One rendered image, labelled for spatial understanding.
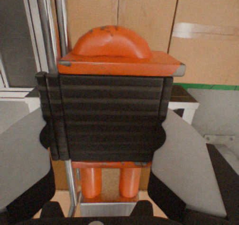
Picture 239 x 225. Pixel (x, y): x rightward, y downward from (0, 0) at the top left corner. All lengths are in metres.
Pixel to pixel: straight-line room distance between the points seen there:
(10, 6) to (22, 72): 0.34
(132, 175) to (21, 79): 1.07
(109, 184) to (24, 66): 1.01
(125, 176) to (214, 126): 1.58
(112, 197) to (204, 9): 0.66
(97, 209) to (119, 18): 0.58
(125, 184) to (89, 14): 0.57
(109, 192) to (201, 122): 1.49
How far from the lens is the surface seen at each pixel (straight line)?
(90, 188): 0.18
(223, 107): 1.65
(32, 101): 0.72
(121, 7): 0.65
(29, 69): 1.14
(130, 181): 0.17
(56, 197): 0.46
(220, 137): 1.82
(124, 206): 0.20
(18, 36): 1.11
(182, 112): 0.77
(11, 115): 1.62
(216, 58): 0.78
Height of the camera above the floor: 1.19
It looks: 62 degrees down
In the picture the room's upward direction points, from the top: 175 degrees clockwise
